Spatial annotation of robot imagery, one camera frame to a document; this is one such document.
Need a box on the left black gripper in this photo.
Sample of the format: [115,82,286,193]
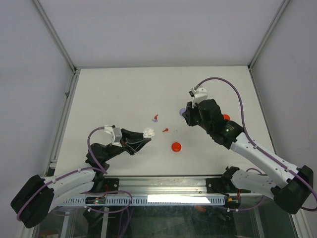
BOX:
[103,128,151,162]

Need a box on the purple charging case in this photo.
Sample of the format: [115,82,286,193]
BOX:
[179,108,186,116]

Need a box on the white charging case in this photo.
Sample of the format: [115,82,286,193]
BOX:
[143,128,155,138]

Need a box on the red charging case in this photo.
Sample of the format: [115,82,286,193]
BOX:
[223,114,230,120]
[171,142,182,152]

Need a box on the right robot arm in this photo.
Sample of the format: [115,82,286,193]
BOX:
[182,99,314,214]

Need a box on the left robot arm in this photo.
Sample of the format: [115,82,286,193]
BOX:
[10,125,155,228]

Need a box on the small green-lit circuit board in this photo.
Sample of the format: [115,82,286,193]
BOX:
[85,196,107,205]

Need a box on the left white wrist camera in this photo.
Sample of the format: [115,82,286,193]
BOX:
[103,125,122,147]

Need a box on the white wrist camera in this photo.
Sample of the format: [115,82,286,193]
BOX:
[189,86,208,108]
[103,125,122,147]

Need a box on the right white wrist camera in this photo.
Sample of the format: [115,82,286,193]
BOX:
[189,86,208,108]

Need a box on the aluminium front rail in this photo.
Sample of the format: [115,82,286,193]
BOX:
[44,175,275,196]

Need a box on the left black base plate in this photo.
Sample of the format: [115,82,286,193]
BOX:
[98,178,119,193]

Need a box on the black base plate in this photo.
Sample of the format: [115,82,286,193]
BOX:
[98,178,119,193]
[206,178,224,194]

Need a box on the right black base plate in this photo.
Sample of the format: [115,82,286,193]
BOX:
[206,178,224,194]

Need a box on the slotted cable duct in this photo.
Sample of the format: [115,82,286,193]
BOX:
[61,195,225,207]

